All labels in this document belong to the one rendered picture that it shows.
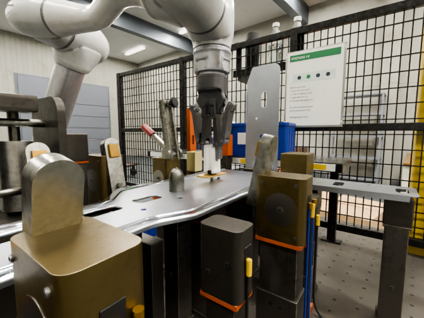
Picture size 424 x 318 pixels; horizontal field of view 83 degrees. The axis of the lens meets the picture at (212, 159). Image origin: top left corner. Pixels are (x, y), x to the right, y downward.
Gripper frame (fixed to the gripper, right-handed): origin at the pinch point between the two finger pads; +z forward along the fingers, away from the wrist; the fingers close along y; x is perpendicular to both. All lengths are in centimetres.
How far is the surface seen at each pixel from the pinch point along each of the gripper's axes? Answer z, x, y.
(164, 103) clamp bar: -14.7, -1.7, -15.1
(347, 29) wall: -248, 614, -57
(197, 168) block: 4.3, 7.4, -10.7
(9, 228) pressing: 5.6, -39.9, -2.7
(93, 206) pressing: 5.5, -29.0, -2.7
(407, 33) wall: -211, 606, 55
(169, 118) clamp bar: -10.5, 0.5, -15.5
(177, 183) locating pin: 3.7, -13.6, 1.3
